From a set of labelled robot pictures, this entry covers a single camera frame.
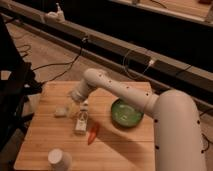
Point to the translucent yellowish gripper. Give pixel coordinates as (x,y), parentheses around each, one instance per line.
(73,109)

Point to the white sponge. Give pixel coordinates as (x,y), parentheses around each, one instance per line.
(61,112)

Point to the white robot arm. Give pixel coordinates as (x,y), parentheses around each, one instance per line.
(177,133)

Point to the green ceramic bowl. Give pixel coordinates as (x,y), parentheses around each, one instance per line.
(125,115)

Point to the white squeeze bottle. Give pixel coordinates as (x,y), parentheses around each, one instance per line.
(82,119)

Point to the red chili pepper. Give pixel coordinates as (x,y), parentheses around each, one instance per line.
(93,133)

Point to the white paper cup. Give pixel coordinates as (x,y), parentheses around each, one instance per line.
(59,160)

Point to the black equipment stand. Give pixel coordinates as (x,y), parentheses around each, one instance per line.
(17,81)

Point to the long metal rail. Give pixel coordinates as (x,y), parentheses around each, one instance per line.
(185,44)

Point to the white object on rail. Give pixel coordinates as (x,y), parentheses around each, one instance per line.
(58,15)

